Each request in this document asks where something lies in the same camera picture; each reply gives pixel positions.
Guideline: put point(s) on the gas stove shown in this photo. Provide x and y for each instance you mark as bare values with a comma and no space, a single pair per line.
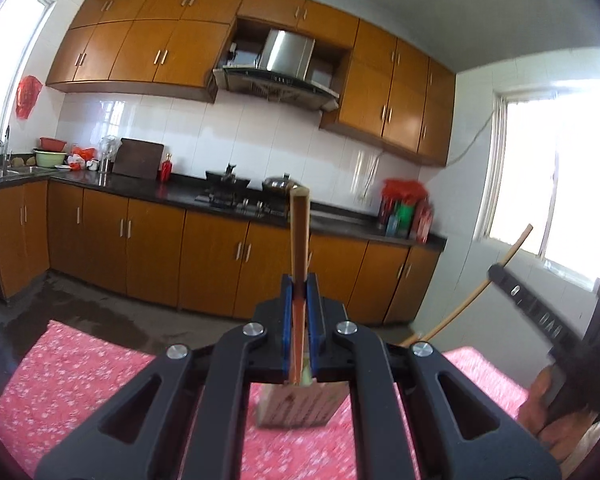
230,201

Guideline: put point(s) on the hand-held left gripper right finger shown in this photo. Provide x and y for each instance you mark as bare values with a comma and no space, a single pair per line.
313,332

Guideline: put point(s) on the wooden chopstick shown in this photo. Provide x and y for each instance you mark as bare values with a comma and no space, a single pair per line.
457,311

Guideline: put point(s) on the red hanging plastic bag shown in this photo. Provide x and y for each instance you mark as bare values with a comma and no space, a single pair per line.
28,97

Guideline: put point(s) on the red bag of condiment bottles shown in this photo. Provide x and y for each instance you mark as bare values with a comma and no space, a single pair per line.
405,210

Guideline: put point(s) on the green basin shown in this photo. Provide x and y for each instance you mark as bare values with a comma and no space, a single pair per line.
51,158

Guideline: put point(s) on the perforated metal utensil holder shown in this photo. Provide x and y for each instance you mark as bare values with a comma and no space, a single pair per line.
300,405

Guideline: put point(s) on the red basin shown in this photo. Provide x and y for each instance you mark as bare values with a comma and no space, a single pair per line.
52,144

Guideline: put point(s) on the dark wooden cutting board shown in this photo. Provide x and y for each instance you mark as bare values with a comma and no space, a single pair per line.
137,159

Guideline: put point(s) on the bright window with white frame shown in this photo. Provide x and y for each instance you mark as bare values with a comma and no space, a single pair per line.
555,175

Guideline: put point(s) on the metal sink faucet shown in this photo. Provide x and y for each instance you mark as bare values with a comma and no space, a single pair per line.
7,150

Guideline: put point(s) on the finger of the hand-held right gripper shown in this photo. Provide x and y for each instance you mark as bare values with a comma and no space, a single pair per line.
535,312

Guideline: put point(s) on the red bottle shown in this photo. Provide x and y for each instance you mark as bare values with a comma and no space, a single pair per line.
166,169

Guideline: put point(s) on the black kitchen countertop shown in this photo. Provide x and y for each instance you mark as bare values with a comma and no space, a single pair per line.
180,192

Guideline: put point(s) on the clear jar with utensils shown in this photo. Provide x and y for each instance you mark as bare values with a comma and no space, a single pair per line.
107,155

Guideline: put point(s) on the bright window beside sink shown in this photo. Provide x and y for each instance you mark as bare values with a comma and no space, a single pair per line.
10,35

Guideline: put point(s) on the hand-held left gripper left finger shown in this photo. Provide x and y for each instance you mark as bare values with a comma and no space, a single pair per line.
287,330

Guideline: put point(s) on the steel range hood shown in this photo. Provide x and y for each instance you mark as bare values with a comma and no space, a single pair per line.
280,67

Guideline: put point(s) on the brown lower kitchen cabinets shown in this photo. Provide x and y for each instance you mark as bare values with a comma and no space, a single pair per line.
155,250

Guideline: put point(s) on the pink floral tablecloth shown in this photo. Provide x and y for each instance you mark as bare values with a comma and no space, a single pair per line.
55,385

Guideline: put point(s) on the black wok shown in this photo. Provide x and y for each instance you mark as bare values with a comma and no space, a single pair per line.
227,177

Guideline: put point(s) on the red and white plastic bag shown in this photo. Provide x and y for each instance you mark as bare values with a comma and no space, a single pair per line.
82,156

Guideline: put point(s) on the dark lidded pot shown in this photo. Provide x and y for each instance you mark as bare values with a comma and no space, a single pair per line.
280,185

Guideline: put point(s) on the person's right hand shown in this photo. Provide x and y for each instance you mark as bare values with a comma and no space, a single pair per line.
536,422

